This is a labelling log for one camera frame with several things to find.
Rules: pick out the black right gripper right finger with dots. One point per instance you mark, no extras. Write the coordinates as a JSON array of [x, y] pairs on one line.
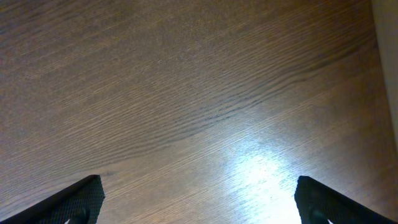
[[317, 203]]

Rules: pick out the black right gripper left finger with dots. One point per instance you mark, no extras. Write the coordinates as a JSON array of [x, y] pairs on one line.
[[81, 202]]

